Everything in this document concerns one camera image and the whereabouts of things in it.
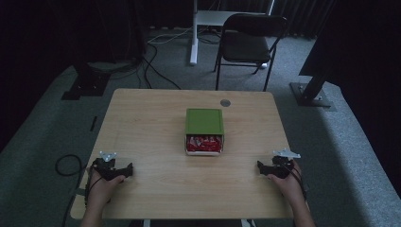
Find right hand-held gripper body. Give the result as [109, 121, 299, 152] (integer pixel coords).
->
[265, 148, 302, 180]

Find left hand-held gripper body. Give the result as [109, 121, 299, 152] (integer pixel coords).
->
[92, 150, 127, 182]

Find row of red snack packets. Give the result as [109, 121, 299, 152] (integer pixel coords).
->
[185, 134, 224, 153]

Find green drawer box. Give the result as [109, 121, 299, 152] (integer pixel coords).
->
[184, 108, 225, 137]

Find person's right hand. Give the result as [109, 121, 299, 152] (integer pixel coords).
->
[267, 169, 306, 204]

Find person's left hand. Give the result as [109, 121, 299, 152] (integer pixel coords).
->
[86, 174, 127, 206]

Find black stand with flat base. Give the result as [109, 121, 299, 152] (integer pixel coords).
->
[61, 46, 112, 101]

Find black folding chair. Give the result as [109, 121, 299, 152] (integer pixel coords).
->
[213, 12, 288, 93]

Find dark curtain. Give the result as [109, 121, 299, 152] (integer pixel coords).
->
[217, 0, 336, 40]

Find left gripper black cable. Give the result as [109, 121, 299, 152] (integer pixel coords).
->
[83, 166, 106, 207]

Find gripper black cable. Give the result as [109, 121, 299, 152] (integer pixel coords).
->
[83, 166, 106, 207]
[283, 162, 309, 202]

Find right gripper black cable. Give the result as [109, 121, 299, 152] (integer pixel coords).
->
[283, 162, 309, 202]

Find black cable loop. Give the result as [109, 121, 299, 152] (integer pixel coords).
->
[55, 153, 84, 177]

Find black post with bolted plate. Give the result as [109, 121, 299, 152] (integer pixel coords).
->
[289, 53, 336, 109]

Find black floor cables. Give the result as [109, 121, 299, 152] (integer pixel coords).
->
[134, 42, 183, 91]

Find white floor cable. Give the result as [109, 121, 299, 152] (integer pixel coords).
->
[147, 26, 194, 45]

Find white desk frame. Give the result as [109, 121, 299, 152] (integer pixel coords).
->
[189, 0, 276, 66]

